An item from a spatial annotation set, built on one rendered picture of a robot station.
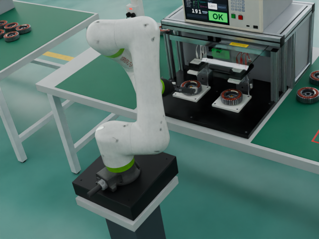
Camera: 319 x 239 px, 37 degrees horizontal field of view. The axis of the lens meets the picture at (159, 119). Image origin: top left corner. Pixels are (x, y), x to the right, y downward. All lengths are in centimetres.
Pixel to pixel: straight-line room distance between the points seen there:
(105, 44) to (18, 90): 291
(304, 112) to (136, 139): 95
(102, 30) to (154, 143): 47
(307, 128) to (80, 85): 134
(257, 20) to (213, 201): 121
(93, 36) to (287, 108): 109
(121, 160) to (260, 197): 134
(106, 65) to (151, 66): 128
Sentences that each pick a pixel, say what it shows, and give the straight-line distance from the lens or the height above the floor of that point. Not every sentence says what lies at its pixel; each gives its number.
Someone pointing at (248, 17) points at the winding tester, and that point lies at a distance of 236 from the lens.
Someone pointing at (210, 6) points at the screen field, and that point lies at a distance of 244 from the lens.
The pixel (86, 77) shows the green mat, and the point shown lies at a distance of 297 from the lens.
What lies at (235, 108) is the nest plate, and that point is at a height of 78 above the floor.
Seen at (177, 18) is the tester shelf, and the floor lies 111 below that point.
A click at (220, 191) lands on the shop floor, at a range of 308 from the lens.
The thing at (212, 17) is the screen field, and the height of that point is 116.
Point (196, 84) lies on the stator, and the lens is 258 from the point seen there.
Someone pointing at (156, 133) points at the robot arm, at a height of 107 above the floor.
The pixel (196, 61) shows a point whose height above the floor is 92.
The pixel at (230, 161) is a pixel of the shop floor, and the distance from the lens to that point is 329.
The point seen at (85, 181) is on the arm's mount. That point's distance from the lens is 206.
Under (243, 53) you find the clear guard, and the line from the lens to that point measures 229.
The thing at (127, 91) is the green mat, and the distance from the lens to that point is 273.
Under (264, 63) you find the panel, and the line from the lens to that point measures 259.
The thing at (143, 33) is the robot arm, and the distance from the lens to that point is 177.
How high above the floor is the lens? 213
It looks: 34 degrees down
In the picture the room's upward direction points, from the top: 9 degrees counter-clockwise
